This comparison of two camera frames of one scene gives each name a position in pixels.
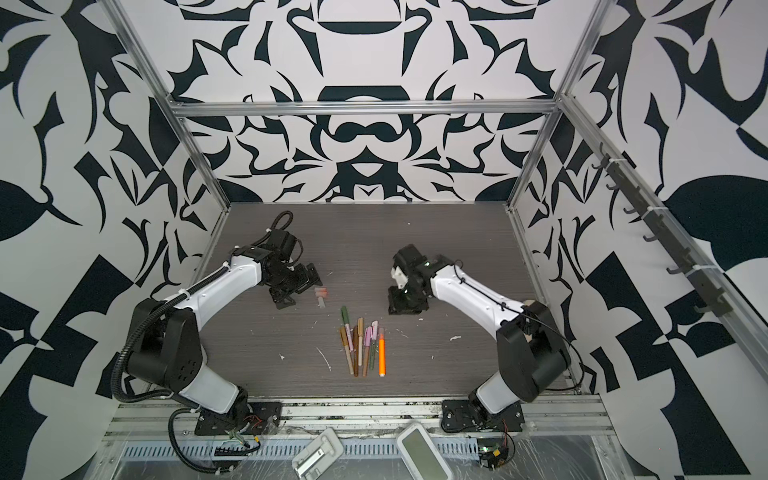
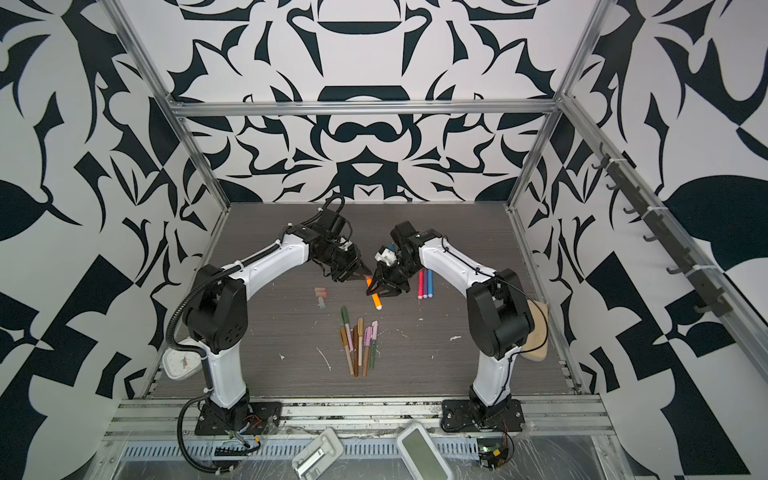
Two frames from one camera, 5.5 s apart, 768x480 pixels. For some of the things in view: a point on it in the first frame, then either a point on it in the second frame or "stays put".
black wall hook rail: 644,206 stays put
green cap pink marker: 345,318 stays put
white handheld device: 314,459 stays put
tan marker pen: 347,350 stays put
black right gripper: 399,304 → 395,290
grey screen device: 422,455 stays put
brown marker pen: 355,347 stays put
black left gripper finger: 313,278 → 359,268
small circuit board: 492,452 stays put
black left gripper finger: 281,298 → 339,274
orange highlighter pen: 382,353 → 375,297
